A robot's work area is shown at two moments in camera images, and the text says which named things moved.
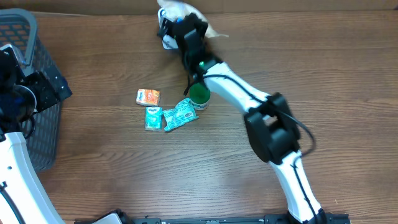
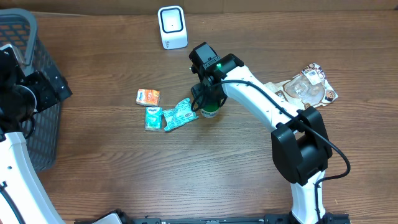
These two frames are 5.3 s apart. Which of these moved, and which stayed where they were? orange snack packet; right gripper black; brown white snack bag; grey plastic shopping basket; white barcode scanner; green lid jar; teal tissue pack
Moved: right gripper black; brown white snack bag; green lid jar
Stayed: grey plastic shopping basket; teal tissue pack; orange snack packet; white barcode scanner
